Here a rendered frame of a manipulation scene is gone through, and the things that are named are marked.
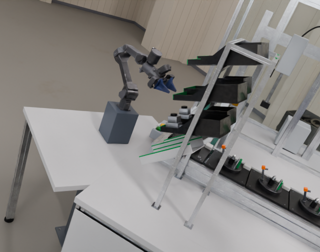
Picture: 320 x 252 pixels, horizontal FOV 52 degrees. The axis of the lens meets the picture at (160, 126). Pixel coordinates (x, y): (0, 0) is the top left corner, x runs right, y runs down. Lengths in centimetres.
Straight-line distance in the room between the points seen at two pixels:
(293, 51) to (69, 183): 195
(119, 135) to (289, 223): 102
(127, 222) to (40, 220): 122
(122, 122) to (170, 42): 625
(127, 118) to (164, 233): 69
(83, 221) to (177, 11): 673
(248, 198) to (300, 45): 137
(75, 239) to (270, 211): 98
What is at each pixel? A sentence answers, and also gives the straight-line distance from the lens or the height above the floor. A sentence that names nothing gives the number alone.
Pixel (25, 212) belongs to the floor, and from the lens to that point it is 260.
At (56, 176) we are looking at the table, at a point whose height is 86.
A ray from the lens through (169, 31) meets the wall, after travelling 788.
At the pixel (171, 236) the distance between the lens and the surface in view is 146.
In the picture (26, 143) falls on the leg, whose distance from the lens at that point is 212.
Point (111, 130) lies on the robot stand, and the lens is 184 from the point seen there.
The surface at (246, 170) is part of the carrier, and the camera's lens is 202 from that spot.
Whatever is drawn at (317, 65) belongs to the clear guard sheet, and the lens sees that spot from 312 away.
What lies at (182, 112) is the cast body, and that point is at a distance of 161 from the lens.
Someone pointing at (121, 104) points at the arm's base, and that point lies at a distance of 185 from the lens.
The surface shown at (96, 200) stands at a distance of 148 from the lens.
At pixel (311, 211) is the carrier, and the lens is 197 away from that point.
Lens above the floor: 180
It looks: 24 degrees down
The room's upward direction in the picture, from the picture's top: 22 degrees clockwise
